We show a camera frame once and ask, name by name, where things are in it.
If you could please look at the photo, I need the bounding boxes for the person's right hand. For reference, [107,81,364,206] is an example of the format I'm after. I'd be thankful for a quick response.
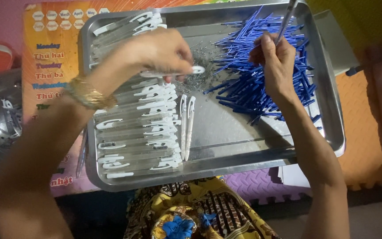
[248,31,296,100]

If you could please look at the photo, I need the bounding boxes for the person's left hand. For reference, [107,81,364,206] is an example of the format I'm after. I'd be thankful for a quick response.
[109,28,194,83]

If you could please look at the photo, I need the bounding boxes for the clear white-clip pen barrel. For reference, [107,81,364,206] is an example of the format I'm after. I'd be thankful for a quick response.
[140,65,206,79]

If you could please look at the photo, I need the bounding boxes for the clear assembled pen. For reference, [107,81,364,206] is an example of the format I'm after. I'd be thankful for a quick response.
[274,0,299,46]

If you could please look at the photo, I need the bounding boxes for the heap of small metal springs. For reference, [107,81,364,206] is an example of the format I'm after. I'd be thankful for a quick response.
[176,37,225,97]

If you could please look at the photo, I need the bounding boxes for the pile of clear pen barrels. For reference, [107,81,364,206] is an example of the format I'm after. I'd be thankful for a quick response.
[88,11,182,180]

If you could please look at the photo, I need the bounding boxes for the steel tray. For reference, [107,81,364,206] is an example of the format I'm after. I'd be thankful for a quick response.
[78,0,346,193]

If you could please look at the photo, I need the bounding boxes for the pile of blue pen refills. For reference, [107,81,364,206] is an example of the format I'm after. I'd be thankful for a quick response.
[204,5,323,131]

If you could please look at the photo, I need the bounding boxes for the clear pen beside tray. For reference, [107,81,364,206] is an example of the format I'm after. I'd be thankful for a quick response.
[76,126,89,178]

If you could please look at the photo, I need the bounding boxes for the colourful calendar poster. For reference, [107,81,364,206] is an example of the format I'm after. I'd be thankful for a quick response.
[22,0,211,198]

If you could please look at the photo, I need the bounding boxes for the purple foam floor mat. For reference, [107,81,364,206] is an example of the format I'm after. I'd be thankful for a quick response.
[222,166,312,206]

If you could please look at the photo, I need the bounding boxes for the person's patterned yellow clothing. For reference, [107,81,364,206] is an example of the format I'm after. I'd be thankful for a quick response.
[123,177,281,239]

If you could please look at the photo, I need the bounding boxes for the white paper sheets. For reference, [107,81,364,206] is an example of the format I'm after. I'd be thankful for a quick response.
[277,163,311,188]

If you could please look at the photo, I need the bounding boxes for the grey flat lid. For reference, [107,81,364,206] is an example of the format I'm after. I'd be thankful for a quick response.
[313,10,361,77]

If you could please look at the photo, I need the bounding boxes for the orange foam floor mat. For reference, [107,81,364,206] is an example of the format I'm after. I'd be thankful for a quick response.
[335,70,382,191]

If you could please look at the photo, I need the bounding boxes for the gold wrist bracelet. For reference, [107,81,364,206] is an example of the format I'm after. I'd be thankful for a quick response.
[64,75,118,111]

